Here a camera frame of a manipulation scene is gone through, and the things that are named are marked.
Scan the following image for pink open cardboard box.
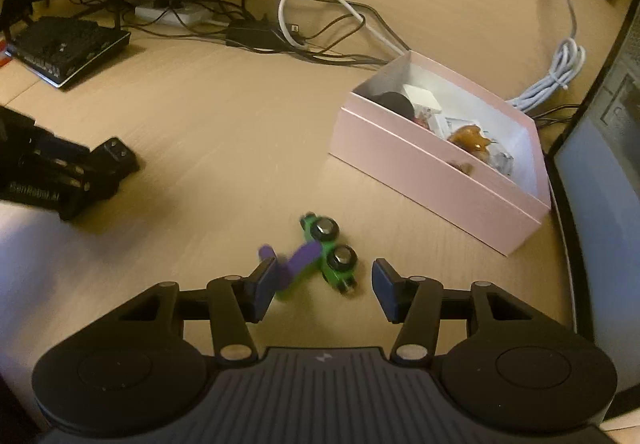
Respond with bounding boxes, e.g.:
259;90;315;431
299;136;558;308
329;52;551;256

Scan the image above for orange toy figure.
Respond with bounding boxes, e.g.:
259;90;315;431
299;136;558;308
447;124;491;155

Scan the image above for white power adapter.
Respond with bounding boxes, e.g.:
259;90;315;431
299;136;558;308
402;84;442;116

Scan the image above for white power strip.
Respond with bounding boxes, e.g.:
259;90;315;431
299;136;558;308
134;5;209;27

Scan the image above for black thin cables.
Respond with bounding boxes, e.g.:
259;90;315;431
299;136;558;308
64;0;402;72

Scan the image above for green purple toy car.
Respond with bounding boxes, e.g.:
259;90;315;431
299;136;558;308
258;212;358;294

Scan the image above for black keyboard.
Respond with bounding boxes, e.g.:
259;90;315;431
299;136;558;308
6;16;130;89

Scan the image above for glass-sided computer case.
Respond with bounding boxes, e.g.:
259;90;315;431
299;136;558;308
547;3;639;393

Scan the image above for white looped cable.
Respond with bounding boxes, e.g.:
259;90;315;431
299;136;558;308
276;0;409;58

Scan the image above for bundled white power cable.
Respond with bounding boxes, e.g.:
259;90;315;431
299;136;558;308
505;0;587;114

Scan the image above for black rectangular device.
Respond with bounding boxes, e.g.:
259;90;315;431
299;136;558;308
371;91;416;121

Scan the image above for black power brick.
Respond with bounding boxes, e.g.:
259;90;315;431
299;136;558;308
224;19;284;51

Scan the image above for white dotted cube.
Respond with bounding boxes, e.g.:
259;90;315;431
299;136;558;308
427;115;475;140

